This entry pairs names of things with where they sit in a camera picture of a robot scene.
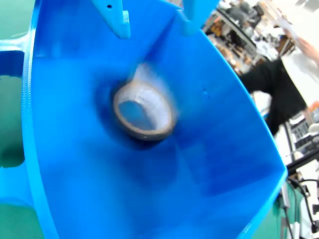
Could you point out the person in black shirt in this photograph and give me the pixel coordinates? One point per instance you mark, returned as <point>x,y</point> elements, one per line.
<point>276,87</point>

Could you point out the black metal frame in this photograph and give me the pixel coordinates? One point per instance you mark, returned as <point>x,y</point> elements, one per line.
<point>304,159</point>

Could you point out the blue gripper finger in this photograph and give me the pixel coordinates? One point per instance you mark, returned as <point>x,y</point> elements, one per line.
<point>117,20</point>
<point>197,12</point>

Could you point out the bare person forearm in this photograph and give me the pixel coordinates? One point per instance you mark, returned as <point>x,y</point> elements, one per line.
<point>309,48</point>

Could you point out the black tape roll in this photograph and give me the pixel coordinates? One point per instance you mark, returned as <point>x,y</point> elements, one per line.
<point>139,135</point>

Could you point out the cluttered metal shelf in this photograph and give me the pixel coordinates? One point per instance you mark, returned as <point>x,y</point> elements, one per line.
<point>236,25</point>

